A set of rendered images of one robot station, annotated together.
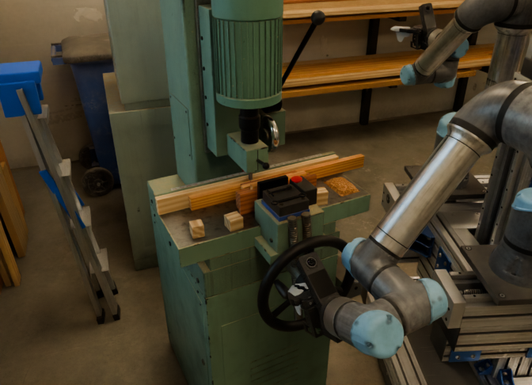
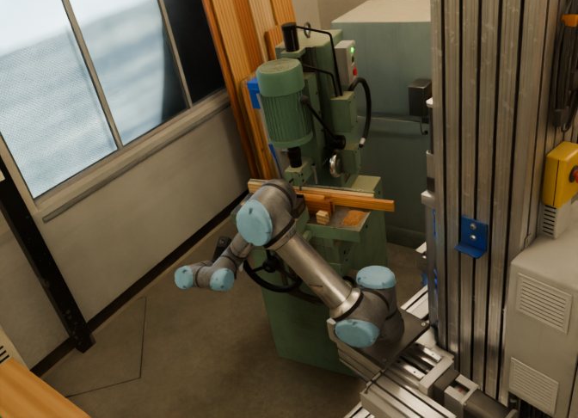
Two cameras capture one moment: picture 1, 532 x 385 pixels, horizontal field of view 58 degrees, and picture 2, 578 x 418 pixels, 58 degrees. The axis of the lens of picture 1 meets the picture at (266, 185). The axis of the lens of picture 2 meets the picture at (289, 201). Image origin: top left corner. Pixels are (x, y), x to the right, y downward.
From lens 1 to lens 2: 1.68 m
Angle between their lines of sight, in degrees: 50
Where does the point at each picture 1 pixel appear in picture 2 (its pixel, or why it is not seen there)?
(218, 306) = (258, 257)
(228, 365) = (272, 299)
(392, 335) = (182, 279)
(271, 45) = (280, 112)
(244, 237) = not seen: hidden behind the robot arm
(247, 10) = (263, 90)
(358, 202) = (348, 232)
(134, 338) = not seen: hidden behind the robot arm
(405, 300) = (204, 271)
